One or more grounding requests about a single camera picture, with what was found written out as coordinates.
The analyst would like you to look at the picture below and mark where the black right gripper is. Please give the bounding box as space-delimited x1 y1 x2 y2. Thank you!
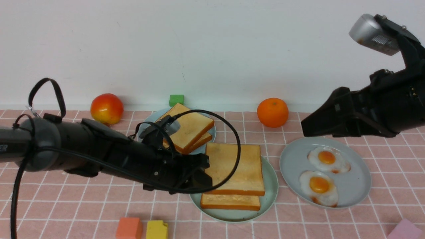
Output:
301 69 425 138

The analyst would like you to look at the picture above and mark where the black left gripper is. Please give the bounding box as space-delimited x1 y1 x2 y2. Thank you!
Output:
100 138 213 194

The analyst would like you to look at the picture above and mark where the toast slice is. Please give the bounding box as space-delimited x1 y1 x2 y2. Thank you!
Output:
170 132 212 154
205 143 265 196
177 112 214 145
200 194 261 211

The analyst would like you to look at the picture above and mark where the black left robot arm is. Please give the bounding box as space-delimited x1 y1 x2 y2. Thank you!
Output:
1 118 213 194

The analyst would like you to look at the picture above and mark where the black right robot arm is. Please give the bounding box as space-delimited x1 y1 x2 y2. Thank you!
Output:
301 69 424 138

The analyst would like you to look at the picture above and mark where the rear fried egg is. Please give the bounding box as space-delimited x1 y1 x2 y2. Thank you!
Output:
307 146 351 174

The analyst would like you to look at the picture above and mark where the fried egg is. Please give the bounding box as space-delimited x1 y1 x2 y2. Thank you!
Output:
299 171 339 207
307 146 351 174

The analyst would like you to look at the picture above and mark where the orange tangerine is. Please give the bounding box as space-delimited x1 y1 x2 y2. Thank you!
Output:
256 97 289 128

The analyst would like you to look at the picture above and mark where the green block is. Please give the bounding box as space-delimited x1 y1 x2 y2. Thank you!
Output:
169 94 185 107

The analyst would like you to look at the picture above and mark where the front fried egg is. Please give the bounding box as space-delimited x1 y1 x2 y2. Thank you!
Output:
299 171 339 207

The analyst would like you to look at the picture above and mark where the grey blue egg plate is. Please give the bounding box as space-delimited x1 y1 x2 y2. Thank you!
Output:
280 137 372 208

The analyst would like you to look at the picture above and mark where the teal green centre plate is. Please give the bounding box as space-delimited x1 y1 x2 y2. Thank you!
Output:
190 157 279 223

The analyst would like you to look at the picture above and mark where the yellow block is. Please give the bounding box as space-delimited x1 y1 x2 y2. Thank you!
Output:
146 220 168 239

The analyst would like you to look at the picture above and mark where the orange block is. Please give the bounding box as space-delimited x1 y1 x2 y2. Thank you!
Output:
116 217 143 239

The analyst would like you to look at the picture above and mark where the pink block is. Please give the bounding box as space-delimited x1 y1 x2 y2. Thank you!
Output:
386 219 423 239

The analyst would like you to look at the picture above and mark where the pink checkered tablecloth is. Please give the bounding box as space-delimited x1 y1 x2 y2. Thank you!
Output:
17 112 425 239

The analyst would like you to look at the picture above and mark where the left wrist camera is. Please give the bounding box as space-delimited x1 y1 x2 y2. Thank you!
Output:
139 115 181 141

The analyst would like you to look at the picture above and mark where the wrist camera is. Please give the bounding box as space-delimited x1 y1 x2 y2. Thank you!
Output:
349 14 425 78
139 115 181 141

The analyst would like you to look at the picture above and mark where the black left camera cable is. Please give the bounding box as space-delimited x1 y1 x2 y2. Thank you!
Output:
10 77 242 239

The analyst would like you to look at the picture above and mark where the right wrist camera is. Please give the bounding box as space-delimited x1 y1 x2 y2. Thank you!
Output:
349 14 425 78

